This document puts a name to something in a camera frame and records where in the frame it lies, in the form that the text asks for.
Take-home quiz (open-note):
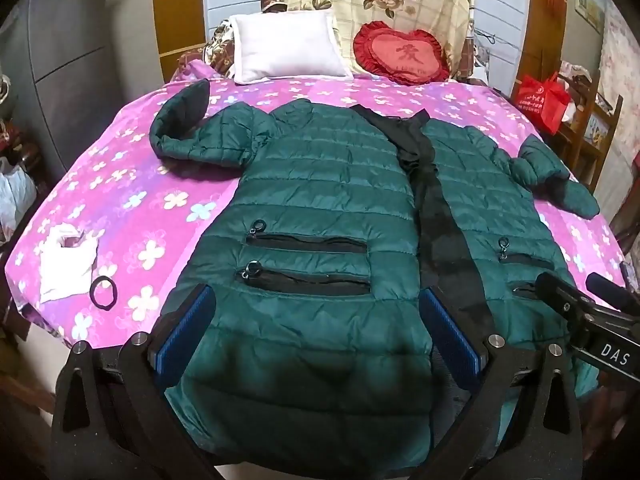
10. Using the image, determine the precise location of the pink floral bedsheet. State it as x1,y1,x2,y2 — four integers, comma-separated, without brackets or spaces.
5,57,633,361

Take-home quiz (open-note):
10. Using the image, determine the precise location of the red heart-shaped pillow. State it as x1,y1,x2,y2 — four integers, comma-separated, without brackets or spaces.
352,21,451,86

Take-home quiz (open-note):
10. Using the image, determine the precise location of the wooden chair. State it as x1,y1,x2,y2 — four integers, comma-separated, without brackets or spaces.
555,67,626,186

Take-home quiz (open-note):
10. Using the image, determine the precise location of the white plastic bag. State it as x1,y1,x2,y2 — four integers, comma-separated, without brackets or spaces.
0,157,39,246

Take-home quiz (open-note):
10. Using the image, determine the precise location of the floral curtain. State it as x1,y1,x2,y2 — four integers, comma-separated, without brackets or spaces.
597,0,640,126

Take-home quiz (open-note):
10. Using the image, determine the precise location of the cream rose-print quilt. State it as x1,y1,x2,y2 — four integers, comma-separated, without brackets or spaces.
260,0,478,81

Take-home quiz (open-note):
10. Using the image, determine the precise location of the red shopping bag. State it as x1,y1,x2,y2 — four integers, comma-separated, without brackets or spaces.
516,72,572,135

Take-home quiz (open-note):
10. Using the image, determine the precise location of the black hair tie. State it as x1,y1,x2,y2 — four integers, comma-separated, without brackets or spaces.
90,275,129,309

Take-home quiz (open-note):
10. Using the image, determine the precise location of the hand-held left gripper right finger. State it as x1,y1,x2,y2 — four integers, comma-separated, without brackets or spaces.
419,287,586,480

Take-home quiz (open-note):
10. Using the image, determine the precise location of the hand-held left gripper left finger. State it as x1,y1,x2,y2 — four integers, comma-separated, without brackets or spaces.
50,282,219,480

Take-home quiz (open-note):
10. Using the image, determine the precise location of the wooden bed headboard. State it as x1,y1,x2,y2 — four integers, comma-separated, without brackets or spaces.
152,0,568,97

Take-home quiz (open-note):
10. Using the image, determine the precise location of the framed wall picture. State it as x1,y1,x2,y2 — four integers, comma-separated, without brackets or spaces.
575,0,607,36

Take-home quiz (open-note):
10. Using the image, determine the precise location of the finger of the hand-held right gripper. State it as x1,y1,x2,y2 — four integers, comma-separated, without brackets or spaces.
536,272,599,322
586,272,640,312

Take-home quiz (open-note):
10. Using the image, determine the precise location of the white crumpled cloth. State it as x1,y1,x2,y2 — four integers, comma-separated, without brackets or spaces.
39,222,99,305

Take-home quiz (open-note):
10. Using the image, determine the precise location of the brown floral cushion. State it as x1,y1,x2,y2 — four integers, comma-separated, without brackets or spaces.
202,15,241,79

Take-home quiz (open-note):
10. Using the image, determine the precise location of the green puffer jacket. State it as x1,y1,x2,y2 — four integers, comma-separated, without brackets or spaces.
150,79,601,467

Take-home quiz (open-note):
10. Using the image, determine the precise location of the grey wardrobe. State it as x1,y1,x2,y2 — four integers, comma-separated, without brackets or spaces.
0,0,166,176

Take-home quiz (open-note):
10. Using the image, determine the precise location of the white pillow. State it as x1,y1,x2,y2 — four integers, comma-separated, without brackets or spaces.
227,9,354,85

